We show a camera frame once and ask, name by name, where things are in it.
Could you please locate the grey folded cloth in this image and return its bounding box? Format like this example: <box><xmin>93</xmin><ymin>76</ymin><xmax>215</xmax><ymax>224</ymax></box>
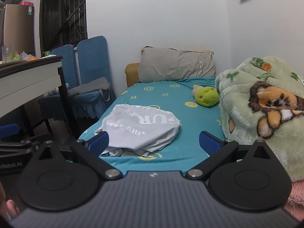
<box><xmin>68</xmin><ymin>77</ymin><xmax>111</xmax><ymax>98</ymax></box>

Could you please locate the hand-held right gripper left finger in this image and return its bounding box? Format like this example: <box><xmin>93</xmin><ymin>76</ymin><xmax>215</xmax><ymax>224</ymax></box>
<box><xmin>36</xmin><ymin>131</ymin><xmax>123</xmax><ymax>180</ymax></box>

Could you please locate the pink blanket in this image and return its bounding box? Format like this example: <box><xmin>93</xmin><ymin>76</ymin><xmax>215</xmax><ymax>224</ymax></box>
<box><xmin>284</xmin><ymin>179</ymin><xmax>304</xmax><ymax>221</ymax></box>

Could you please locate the grey refrigerator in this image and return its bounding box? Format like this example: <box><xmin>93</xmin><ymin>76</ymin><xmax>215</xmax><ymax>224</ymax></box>
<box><xmin>0</xmin><ymin>4</ymin><xmax>36</xmax><ymax>62</ymax></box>

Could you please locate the blue covered chair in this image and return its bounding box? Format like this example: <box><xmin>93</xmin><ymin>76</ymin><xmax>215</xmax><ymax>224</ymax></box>
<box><xmin>68</xmin><ymin>36</ymin><xmax>117</xmax><ymax>119</ymax></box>
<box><xmin>37</xmin><ymin>44</ymin><xmax>80</xmax><ymax>136</ymax></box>

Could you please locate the plastic bag with oranges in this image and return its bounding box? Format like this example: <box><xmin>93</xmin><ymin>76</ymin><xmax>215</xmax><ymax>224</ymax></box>
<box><xmin>18</xmin><ymin>51</ymin><xmax>38</xmax><ymax>62</ymax></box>

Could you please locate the dark window with grille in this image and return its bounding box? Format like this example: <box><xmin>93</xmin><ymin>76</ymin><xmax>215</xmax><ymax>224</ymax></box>
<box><xmin>39</xmin><ymin>0</ymin><xmax>86</xmax><ymax>53</ymax></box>

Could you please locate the green plush toy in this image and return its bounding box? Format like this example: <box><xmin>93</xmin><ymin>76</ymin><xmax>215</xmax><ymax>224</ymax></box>
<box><xmin>192</xmin><ymin>85</ymin><xmax>220</xmax><ymax>108</ymax></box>

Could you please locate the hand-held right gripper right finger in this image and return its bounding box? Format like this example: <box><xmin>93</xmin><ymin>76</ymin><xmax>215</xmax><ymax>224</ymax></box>
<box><xmin>184</xmin><ymin>131</ymin><xmax>273</xmax><ymax>180</ymax></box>

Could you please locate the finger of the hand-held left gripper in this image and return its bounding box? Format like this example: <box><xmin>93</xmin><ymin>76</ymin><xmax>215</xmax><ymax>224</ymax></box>
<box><xmin>0</xmin><ymin>123</ymin><xmax>20</xmax><ymax>137</ymax></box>
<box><xmin>0</xmin><ymin>141</ymin><xmax>40</xmax><ymax>156</ymax></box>

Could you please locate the grey pillow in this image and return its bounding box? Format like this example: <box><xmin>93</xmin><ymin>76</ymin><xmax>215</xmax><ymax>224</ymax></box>
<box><xmin>138</xmin><ymin>46</ymin><xmax>216</xmax><ymax>83</ymax></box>

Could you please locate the bed with teal sheet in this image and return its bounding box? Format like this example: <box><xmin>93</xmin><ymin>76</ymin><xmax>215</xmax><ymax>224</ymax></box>
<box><xmin>78</xmin><ymin>77</ymin><xmax>226</xmax><ymax>174</ymax></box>

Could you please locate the white table with black frame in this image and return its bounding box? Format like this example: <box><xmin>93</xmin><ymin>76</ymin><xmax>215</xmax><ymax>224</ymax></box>
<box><xmin>0</xmin><ymin>55</ymin><xmax>80</xmax><ymax>139</ymax></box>

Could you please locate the white printed t-shirt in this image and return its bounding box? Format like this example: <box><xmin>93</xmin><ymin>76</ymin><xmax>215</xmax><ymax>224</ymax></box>
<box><xmin>94</xmin><ymin>104</ymin><xmax>180</xmax><ymax>158</ymax></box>

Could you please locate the green printed fleece blanket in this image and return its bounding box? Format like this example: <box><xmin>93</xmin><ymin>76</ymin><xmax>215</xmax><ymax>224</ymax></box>
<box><xmin>215</xmin><ymin>56</ymin><xmax>304</xmax><ymax>183</ymax></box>

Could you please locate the clear drinking glass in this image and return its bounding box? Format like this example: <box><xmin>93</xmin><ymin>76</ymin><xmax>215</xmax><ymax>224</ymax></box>
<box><xmin>2</xmin><ymin>45</ymin><xmax>12</xmax><ymax>62</ymax></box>

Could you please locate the yellow headboard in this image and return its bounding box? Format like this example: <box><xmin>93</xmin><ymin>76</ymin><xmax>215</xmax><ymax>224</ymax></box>
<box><xmin>125</xmin><ymin>63</ymin><xmax>141</xmax><ymax>87</ymax></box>

